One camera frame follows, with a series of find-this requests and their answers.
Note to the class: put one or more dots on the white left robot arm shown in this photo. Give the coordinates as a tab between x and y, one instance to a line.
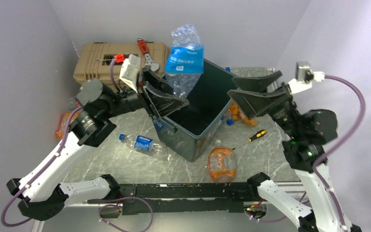
42	193

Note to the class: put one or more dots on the clear bottle red label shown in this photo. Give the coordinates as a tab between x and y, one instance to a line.
73	103

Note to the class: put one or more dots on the clear Pepsi bottle blue label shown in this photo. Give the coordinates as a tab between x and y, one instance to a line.
142	144

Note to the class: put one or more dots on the tan plastic toolbox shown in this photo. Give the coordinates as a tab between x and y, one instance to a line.
88	67

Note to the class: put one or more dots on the red handled adjustable wrench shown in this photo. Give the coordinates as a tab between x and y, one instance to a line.
149	62

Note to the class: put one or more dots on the Pepsi bottle blue cap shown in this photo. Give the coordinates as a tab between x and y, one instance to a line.
227	118

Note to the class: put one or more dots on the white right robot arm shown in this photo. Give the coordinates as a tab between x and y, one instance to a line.
304	151

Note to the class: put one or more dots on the large orange bottle front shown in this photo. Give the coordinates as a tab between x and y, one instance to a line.
221	163

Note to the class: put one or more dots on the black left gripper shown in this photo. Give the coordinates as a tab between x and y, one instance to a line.
164	104

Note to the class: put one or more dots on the dark green plastic bin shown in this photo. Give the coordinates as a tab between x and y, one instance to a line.
189	131

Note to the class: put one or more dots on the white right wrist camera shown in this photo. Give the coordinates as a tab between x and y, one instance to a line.
304	78

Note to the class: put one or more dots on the clear bottle light blue label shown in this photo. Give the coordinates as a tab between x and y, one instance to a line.
186	60

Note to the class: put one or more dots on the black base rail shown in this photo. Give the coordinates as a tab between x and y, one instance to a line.
186	197

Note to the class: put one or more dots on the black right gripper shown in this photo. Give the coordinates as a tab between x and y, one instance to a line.
255	103

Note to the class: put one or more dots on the small orange juice bottle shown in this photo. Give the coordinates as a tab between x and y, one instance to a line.
251	122

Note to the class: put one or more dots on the crushed orange bottle left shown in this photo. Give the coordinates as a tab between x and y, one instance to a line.
62	125

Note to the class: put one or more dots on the black yellow screwdriver on table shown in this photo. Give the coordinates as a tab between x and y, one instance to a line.
257	135

